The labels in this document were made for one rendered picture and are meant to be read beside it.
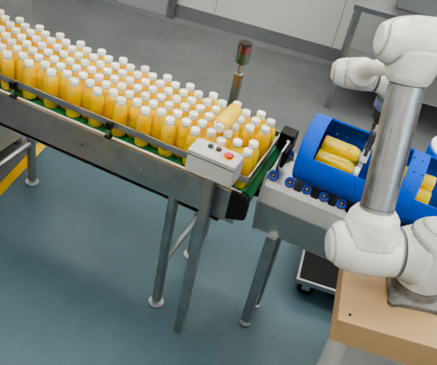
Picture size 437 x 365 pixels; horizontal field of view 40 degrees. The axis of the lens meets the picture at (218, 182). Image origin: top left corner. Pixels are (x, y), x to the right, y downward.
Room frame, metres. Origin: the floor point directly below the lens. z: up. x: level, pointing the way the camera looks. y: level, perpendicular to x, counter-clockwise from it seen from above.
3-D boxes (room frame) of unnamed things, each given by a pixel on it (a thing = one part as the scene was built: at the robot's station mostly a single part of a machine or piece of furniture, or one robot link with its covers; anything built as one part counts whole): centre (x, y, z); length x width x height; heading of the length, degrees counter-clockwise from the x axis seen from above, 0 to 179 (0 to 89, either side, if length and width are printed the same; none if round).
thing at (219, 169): (1.88, 0.03, 1.05); 0.20 x 0.10 x 0.10; 74
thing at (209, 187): (1.88, 0.03, 0.50); 0.04 x 0.04 x 1.00; 74
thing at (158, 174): (2.35, 0.58, 0.45); 1.64 x 0.48 x 0.90; 74
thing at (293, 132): (2.31, -0.26, 0.95); 0.10 x 0.07 x 0.10; 164
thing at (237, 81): (2.56, 0.02, 0.55); 0.04 x 0.04 x 1.10; 74
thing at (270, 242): (2.02, -0.29, 0.31); 0.06 x 0.06 x 0.63; 74
